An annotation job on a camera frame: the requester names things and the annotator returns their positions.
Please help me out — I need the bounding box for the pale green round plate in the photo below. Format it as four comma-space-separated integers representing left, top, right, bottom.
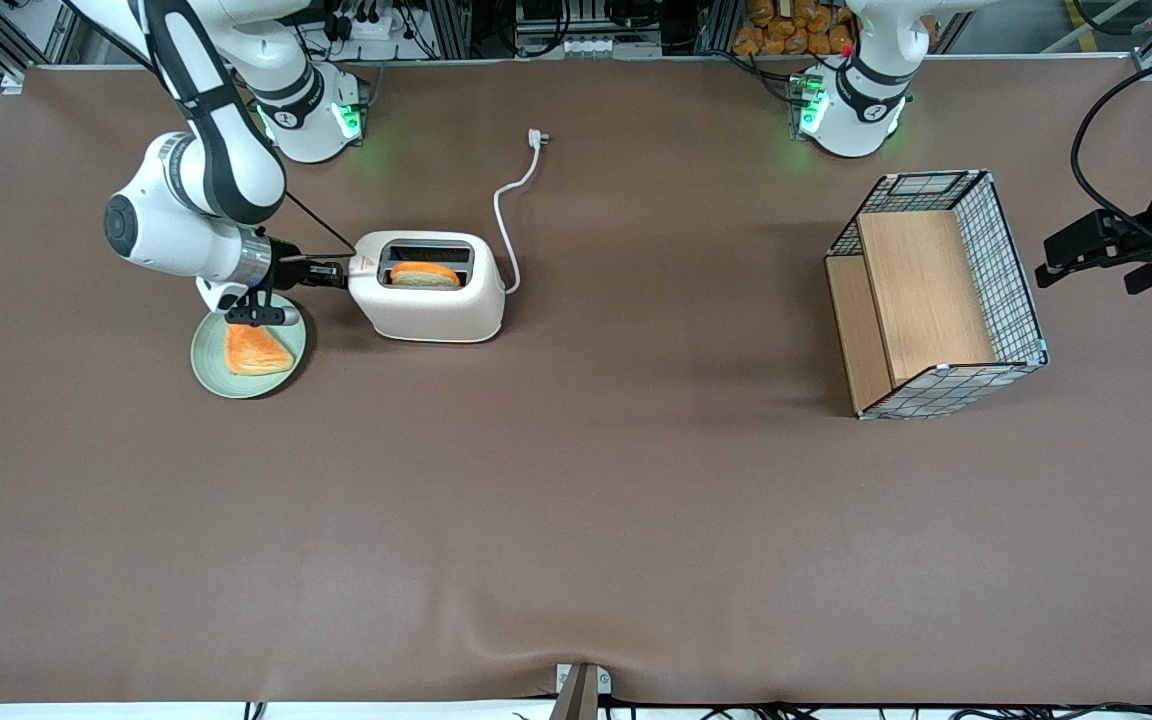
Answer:
190, 296, 308, 400

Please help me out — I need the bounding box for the brown table cover mat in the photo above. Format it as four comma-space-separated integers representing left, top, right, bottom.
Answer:
0, 55, 1152, 706

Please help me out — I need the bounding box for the bread slice with orange crust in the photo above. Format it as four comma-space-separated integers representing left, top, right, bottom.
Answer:
389, 261, 463, 290

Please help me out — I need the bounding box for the orange triangular pastry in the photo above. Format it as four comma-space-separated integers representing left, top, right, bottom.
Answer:
225, 324, 295, 377

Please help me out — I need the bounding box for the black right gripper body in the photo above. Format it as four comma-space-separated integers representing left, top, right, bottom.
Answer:
264, 236, 311, 299

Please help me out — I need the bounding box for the black wire basket, checked liner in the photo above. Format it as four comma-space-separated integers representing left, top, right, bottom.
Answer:
824, 169, 1049, 421

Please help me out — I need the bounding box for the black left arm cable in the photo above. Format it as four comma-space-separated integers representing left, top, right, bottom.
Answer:
1070, 48, 1152, 251

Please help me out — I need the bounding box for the white power strip with plugs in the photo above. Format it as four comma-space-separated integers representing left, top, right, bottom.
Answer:
324, 0, 417, 41

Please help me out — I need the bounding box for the pile of orange bread rolls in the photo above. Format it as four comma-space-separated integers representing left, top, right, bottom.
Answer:
733, 0, 857, 57

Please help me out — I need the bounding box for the white two-slot toaster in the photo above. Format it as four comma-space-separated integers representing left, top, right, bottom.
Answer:
347, 230, 507, 344

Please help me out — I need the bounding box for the white toaster cord with plug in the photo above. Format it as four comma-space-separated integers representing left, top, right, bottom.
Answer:
492, 128, 551, 295

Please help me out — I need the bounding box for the light wooden shelf insert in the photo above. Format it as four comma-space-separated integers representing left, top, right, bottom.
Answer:
826, 210, 997, 413

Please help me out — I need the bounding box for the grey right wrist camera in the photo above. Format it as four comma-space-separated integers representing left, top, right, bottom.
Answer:
224, 305, 303, 329

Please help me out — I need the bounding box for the metal table edge bracket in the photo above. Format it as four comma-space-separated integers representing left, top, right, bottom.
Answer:
554, 663, 613, 720

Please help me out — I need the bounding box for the white connector strip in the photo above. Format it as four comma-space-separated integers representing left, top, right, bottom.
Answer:
516, 35, 663, 59

